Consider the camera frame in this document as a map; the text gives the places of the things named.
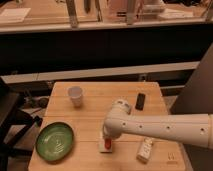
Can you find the red pepper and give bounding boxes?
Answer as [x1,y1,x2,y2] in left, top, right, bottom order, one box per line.
[105,139,111,149]

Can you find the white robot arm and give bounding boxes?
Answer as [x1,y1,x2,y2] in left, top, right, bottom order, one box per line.
[102,99,213,149]

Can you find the white paper cup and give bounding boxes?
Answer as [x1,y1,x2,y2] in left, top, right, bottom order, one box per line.
[68,86,83,107]

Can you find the black rectangular block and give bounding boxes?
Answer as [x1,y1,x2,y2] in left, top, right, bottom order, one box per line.
[135,93,145,110]

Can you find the green plate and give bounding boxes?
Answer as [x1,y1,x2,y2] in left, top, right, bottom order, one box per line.
[35,122,74,162]

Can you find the black chair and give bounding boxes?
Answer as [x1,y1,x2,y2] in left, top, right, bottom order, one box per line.
[0,77,43,171]

